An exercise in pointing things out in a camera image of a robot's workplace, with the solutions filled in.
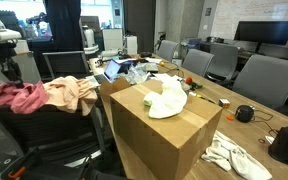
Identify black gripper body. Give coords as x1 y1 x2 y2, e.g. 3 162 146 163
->
0 41 18 62

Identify pink cloth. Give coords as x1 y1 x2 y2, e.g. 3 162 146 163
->
0 81 49 115

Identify peach cloth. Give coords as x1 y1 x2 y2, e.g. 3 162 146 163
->
43 75 99 117

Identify black mesh chair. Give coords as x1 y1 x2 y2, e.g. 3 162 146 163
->
41 50 93 81

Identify office chair with headrest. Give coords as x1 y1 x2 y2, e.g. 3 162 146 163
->
0 94 107 180

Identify small open cardboard box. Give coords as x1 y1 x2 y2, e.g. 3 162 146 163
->
98 76 132 104

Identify white cabinet box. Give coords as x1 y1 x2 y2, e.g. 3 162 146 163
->
102 28 125 52

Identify white desktop box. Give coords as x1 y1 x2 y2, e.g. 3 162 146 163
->
123 34 139 56

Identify grey conference chair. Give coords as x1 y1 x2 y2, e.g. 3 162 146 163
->
156 39 179 62
231 53 288 116
181 48 215 78
205 42 240 83

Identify large cardboard box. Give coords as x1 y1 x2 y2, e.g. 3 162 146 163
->
109 79 224 180

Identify grey cabinet wooden top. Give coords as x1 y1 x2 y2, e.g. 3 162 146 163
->
0 51 43 102

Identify black curtain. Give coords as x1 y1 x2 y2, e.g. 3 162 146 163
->
43 0 85 53

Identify white appliance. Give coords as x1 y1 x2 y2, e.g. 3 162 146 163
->
82 27 100 56

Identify silver laptop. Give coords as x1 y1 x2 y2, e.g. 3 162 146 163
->
85 59 123 88

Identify orange black bar clamp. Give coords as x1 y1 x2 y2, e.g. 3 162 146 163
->
0 145 41 180

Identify clear plastic bags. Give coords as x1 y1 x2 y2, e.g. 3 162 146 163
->
123 62 152 85

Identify dark grey door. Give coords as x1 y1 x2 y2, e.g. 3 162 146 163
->
123 0 157 54

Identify white paper sheet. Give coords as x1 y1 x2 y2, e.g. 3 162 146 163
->
145 56 164 65

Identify white paper stack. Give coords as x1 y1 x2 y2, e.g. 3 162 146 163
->
149 72 185 84

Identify cream white cloth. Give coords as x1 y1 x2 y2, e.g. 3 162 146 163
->
142 77 189 120

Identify green black small device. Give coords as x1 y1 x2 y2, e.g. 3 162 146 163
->
191 81 205 91

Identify Rubik's cube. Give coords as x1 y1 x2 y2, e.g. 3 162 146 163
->
218 97 232 110

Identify white rag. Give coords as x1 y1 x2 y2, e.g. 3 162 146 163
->
200 129 274 180

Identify round black speaker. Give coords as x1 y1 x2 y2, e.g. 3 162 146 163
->
234 104 256 124

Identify black computer monitor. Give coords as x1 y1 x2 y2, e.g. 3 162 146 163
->
233 20 288 46

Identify black cylindrical device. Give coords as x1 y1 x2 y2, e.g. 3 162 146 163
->
267 125 288 167

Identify wall whiteboard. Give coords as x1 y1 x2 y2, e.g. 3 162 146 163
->
210 0 288 41

